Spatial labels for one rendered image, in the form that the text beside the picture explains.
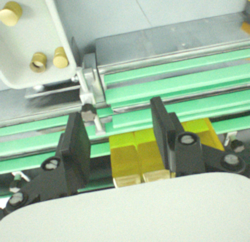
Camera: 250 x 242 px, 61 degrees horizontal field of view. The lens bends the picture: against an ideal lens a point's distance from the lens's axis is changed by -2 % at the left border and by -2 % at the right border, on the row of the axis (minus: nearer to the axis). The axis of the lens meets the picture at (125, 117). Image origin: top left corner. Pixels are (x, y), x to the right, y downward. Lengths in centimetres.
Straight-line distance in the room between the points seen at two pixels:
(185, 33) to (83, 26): 24
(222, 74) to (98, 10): 31
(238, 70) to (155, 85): 16
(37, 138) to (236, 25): 52
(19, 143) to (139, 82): 31
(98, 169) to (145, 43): 38
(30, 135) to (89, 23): 30
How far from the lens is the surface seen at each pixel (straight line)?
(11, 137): 58
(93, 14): 55
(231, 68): 47
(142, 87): 42
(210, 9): 61
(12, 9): 51
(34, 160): 60
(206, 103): 49
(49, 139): 52
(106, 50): 51
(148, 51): 48
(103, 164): 68
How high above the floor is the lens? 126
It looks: 42 degrees down
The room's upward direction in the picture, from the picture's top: 171 degrees clockwise
